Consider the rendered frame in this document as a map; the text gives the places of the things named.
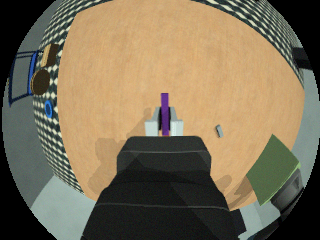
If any purple rod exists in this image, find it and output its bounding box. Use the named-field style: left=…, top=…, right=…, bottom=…
left=161, top=93, right=169, bottom=136

